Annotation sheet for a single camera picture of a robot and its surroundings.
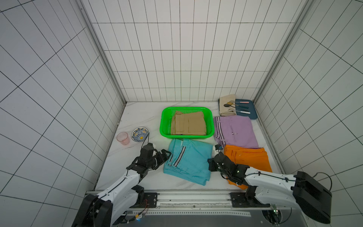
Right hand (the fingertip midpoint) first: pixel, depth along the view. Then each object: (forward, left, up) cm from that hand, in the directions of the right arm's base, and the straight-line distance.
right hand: (203, 161), depth 85 cm
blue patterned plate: (+17, +45, +1) cm, 48 cm away
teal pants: (0, +9, 0) cm, 9 cm away
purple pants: (+23, -23, 0) cm, 32 cm away
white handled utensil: (+44, -36, -3) cm, 57 cm away
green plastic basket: (+27, +28, +1) cm, 39 cm away
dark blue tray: (+49, -37, -2) cm, 61 cm away
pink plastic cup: (+12, +54, +4) cm, 55 cm away
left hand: (0, +23, +1) cm, 23 cm away
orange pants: (+4, -32, 0) cm, 33 cm away
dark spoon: (+51, -22, -2) cm, 55 cm away
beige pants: (+26, +10, +2) cm, 28 cm away
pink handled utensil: (+54, -38, -1) cm, 66 cm away
